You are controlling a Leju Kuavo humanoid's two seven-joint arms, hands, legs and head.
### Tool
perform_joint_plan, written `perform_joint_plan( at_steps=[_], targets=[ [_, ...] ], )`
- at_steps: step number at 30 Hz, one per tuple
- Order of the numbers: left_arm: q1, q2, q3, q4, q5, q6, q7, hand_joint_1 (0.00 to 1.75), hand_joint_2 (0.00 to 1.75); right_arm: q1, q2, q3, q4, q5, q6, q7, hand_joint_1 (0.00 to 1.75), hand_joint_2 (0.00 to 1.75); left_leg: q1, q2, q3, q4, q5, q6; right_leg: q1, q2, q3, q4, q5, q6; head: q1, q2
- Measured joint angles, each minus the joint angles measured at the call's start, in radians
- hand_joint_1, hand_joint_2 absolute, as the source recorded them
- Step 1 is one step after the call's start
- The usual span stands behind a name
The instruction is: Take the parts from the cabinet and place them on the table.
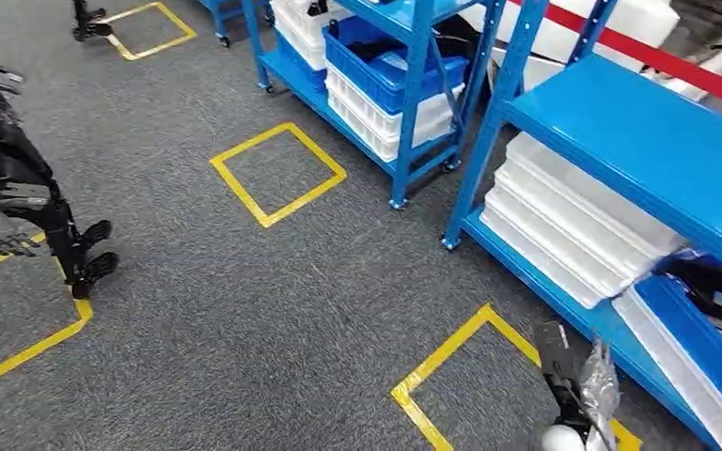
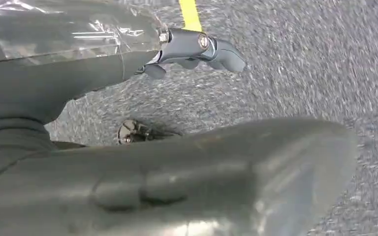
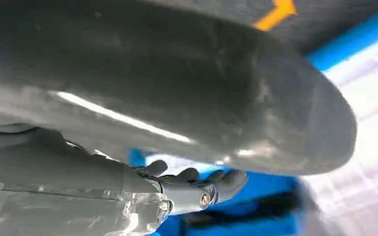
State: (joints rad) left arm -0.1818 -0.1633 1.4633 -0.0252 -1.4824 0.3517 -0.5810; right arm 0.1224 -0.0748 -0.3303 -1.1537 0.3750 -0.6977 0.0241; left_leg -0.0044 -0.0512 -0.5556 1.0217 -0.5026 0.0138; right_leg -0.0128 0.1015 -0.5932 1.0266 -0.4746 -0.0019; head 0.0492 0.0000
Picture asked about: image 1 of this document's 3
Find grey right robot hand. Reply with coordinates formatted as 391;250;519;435
575;338;622;440

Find black robot legs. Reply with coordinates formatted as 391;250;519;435
0;58;82;300

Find black robot foot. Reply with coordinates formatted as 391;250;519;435
79;219;115;249
71;250;120;300

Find blue crate with black parts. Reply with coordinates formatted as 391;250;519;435
634;248;722;425

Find black plastic parts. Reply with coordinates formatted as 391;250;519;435
656;252;722;340

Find white shallow plastic tray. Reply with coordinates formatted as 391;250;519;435
505;132;686;269
485;183;637;300
479;205;613;311
494;158;667;285

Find black stand base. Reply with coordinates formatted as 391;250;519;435
71;0;115;43

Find large blue shelf rack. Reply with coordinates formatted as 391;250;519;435
440;0;722;451

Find blue wheeled shelf rack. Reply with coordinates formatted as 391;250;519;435
197;0;241;50
239;0;499;211

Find red barrier bar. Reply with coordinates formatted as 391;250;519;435
510;0;722;116

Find blue plastic crate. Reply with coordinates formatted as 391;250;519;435
322;15;469;117
275;31;329;95

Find white block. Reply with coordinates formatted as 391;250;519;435
460;0;681;74

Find black right wrist camera bracket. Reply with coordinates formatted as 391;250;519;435
532;320;592;430

